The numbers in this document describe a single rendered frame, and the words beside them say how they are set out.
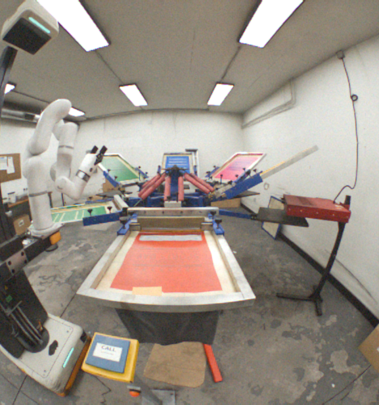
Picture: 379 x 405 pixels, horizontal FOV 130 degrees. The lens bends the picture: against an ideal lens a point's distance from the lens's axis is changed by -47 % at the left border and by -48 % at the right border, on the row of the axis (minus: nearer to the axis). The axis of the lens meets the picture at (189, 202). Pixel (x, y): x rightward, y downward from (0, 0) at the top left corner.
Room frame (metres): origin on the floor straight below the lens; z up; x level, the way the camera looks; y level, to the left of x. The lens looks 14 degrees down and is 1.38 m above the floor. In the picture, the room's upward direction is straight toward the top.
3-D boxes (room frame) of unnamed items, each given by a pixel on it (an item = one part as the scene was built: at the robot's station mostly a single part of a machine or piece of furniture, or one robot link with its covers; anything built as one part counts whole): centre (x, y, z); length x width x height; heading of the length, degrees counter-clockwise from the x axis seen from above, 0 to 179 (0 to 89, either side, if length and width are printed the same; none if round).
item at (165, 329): (0.43, 0.09, 0.74); 0.45 x 0.03 x 0.43; 93
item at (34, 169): (0.49, 0.65, 1.37); 0.13 x 0.10 x 0.16; 70
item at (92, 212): (1.29, 0.91, 1.05); 1.08 x 0.61 x 0.23; 123
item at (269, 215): (1.47, -0.45, 0.91); 1.34 x 0.40 x 0.08; 63
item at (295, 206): (1.13, -1.11, 1.06); 0.61 x 0.46 x 0.12; 63
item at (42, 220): (0.49, 0.65, 1.21); 0.16 x 0.13 x 0.15; 90
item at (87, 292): (0.73, 0.10, 0.97); 0.79 x 0.58 x 0.04; 3
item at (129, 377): (0.16, 0.20, 0.48); 0.22 x 0.22 x 0.96; 3
